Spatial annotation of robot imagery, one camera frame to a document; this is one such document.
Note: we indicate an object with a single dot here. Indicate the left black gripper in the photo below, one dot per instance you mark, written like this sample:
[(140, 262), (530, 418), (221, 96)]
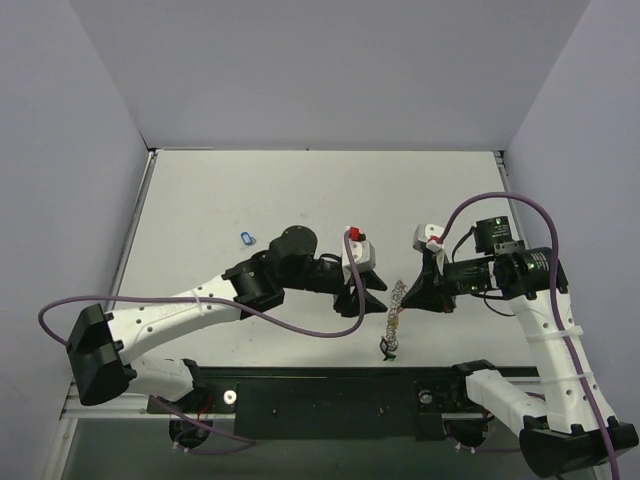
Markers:
[(345, 288)]

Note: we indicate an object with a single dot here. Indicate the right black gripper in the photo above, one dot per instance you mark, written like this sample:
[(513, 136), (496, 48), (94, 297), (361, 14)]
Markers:
[(439, 280)]

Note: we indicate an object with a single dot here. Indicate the metal keyring disc with rings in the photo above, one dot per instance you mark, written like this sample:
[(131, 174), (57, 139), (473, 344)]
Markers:
[(397, 294)]

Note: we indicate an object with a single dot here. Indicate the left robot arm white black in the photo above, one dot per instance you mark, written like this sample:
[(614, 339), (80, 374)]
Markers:
[(108, 350)]

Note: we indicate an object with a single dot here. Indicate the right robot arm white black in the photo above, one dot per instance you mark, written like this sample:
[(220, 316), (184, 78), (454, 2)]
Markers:
[(571, 427)]

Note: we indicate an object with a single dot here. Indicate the black tag on keyring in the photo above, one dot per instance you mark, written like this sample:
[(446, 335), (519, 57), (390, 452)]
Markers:
[(384, 346)]

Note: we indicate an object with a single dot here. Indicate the blue tag key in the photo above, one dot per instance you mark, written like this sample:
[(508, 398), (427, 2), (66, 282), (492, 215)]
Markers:
[(247, 240)]

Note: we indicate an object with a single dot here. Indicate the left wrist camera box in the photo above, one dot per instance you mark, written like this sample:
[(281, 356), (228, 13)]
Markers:
[(357, 251)]

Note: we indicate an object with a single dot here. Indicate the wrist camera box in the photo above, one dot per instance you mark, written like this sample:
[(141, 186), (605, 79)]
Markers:
[(428, 238), (357, 251)]

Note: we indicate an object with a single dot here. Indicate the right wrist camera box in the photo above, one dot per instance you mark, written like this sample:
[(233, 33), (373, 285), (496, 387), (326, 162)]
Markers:
[(428, 238)]

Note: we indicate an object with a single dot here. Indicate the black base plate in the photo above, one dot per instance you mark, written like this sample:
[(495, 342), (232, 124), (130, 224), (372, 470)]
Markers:
[(338, 403)]

